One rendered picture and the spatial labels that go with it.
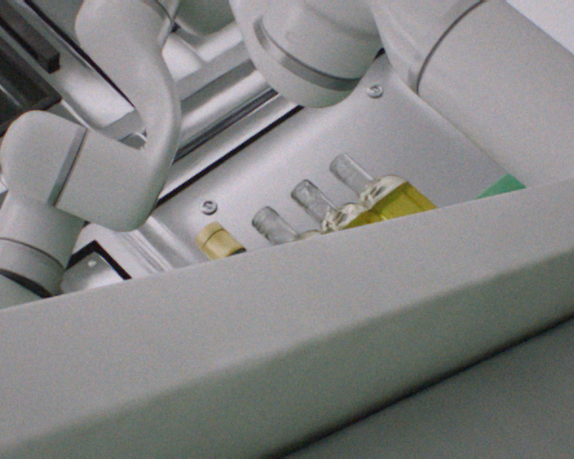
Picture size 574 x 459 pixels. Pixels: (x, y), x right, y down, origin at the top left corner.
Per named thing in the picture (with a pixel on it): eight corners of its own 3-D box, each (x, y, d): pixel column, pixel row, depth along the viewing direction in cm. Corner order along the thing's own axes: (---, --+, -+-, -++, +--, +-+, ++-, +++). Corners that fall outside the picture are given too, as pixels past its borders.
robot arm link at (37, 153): (128, 131, 113) (25, 87, 111) (85, 238, 109) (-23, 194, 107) (97, 185, 127) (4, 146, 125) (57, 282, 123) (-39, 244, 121)
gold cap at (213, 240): (236, 269, 137) (209, 242, 139) (252, 244, 136) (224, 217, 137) (216, 275, 135) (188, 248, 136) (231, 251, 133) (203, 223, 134)
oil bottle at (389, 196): (523, 317, 138) (382, 189, 145) (537, 291, 133) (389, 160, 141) (489, 348, 136) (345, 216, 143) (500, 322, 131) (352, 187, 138)
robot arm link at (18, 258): (42, 284, 124) (32, 310, 123) (-30, 240, 119) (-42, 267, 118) (91, 282, 119) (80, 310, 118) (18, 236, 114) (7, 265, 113)
